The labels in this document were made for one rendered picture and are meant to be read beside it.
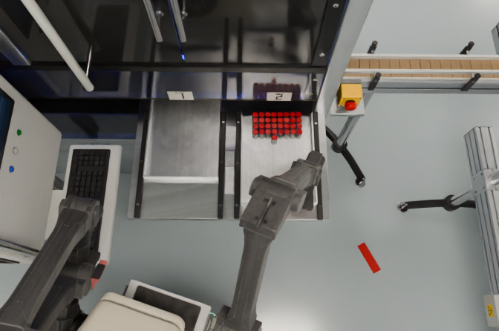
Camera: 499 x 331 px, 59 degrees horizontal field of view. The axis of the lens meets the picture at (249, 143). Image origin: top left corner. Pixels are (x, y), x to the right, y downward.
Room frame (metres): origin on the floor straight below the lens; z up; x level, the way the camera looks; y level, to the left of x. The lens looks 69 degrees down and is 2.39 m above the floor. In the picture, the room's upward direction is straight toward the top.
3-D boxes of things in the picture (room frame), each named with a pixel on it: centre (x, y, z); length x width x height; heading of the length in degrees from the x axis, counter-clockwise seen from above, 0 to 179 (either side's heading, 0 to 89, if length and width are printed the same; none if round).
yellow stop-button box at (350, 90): (0.73, -0.35, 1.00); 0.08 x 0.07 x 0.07; 179
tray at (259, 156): (0.52, -0.10, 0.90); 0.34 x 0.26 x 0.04; 0
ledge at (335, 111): (0.77, -0.37, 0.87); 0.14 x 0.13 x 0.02; 179
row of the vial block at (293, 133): (0.61, -0.10, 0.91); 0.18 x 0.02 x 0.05; 90
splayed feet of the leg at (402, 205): (0.54, -1.06, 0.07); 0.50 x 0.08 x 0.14; 89
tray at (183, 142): (0.61, 0.24, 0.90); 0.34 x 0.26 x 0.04; 179
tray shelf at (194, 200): (0.54, 0.07, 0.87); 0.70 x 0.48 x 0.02; 89
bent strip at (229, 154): (0.46, 0.07, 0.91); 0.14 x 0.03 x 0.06; 0
